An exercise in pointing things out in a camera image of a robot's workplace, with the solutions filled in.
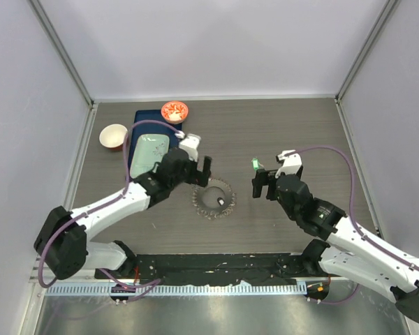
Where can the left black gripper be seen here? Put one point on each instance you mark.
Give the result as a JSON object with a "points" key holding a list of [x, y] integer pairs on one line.
{"points": [[199, 178]]}

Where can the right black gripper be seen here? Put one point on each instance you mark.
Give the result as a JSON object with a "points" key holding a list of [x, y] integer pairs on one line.
{"points": [[260, 179]]}

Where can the metal disc key organizer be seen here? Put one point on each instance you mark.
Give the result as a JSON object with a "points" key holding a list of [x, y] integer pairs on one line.
{"points": [[204, 199]]}

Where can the black-head key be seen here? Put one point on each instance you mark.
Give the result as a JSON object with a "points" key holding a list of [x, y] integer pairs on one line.
{"points": [[220, 201]]}

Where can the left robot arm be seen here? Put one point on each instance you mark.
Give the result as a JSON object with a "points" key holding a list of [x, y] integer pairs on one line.
{"points": [[65, 242]]}

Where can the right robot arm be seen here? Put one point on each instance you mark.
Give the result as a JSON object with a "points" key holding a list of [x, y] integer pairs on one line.
{"points": [[341, 246]]}

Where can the green key tag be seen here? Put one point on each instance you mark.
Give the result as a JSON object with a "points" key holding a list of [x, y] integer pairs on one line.
{"points": [[256, 164]]}

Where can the light green rectangular plate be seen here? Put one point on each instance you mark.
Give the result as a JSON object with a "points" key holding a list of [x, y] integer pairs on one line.
{"points": [[149, 149]]}

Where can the red patterned bowl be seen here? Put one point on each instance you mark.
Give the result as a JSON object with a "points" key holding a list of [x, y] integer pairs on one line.
{"points": [[174, 112]]}

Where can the blue tray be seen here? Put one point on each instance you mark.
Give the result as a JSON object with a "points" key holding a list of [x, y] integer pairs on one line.
{"points": [[151, 128]]}

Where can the white and red bowl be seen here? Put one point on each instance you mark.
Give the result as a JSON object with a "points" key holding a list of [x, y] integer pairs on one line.
{"points": [[113, 137]]}

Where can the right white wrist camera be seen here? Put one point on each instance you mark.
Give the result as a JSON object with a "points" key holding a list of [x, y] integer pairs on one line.
{"points": [[290, 162]]}

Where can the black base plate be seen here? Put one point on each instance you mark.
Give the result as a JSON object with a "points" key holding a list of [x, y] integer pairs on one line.
{"points": [[256, 269]]}

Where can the slotted cable duct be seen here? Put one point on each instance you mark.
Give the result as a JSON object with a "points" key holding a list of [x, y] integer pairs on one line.
{"points": [[111, 289]]}

